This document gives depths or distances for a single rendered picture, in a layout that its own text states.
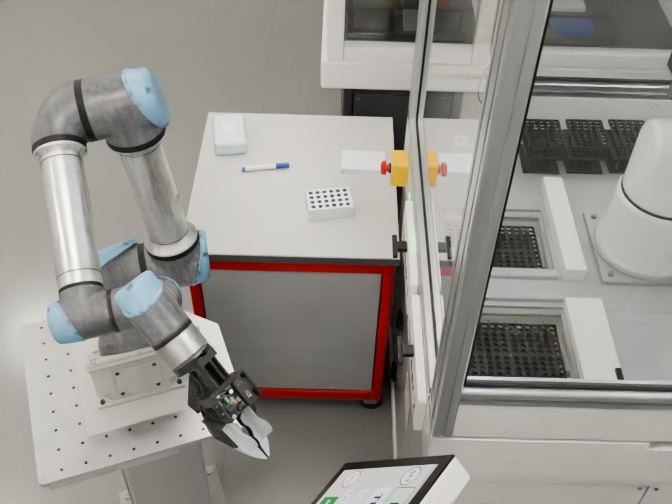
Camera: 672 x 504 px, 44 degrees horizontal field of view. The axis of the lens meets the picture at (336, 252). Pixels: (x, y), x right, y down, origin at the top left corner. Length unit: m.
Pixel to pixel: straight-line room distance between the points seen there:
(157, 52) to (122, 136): 2.86
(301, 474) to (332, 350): 0.42
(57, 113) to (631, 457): 1.26
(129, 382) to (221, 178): 0.77
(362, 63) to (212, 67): 1.76
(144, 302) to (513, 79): 0.65
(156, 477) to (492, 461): 0.87
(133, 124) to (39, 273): 1.81
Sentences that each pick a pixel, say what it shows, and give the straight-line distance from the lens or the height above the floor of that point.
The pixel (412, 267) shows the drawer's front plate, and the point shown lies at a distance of 1.91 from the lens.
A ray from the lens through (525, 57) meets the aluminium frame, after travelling 1.03.
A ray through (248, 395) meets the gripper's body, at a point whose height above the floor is 1.21.
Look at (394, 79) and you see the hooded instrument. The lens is 2.65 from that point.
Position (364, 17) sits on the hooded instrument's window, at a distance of 2.56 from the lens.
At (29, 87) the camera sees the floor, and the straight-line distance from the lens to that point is 4.31.
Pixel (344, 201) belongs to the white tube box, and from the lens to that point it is 2.26.
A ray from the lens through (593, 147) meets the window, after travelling 1.15.
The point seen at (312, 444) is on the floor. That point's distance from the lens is 2.70.
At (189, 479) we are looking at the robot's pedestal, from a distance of 2.21.
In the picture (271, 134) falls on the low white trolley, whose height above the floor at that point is 0.76.
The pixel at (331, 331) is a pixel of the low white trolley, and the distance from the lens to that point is 2.41.
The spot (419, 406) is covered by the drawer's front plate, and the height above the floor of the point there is 0.91.
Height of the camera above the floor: 2.31
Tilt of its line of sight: 46 degrees down
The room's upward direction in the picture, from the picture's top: 2 degrees clockwise
